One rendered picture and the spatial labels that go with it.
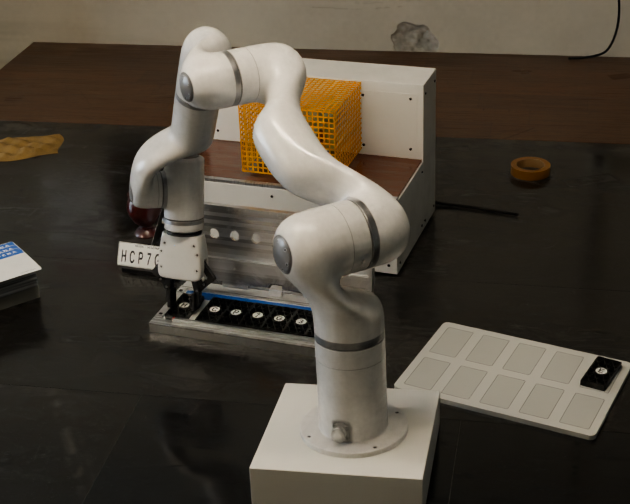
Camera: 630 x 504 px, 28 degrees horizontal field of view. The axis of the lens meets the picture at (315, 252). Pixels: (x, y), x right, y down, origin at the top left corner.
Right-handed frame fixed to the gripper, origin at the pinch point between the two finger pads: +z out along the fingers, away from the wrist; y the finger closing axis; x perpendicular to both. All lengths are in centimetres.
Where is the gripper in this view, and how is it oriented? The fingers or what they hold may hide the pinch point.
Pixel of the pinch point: (183, 299)
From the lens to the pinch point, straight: 271.4
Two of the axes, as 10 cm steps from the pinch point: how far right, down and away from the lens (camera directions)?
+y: 9.5, 1.2, -3.0
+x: 3.2, -2.5, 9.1
